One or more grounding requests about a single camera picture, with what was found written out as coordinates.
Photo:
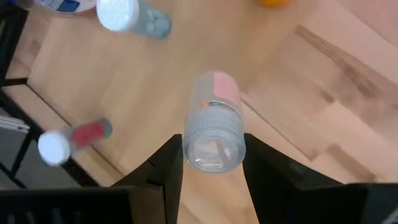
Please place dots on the blue-capped white bottle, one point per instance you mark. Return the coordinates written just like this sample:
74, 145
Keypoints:
62, 4

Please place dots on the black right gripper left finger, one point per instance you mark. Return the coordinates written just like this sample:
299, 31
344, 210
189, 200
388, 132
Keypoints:
140, 205

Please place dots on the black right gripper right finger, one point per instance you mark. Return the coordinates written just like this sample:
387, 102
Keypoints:
295, 205

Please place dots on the large orange pill bottle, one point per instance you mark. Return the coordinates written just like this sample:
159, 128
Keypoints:
275, 3

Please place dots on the clear bottle with pink label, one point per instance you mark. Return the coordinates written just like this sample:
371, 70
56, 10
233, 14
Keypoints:
214, 133

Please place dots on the vial with red pills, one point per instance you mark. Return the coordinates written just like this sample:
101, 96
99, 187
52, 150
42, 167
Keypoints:
87, 133

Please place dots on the wooden shelf with black frame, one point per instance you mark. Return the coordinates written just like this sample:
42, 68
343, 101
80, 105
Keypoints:
140, 77

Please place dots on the vial with blue-grey pills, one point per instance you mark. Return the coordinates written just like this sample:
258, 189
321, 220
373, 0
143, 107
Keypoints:
124, 15

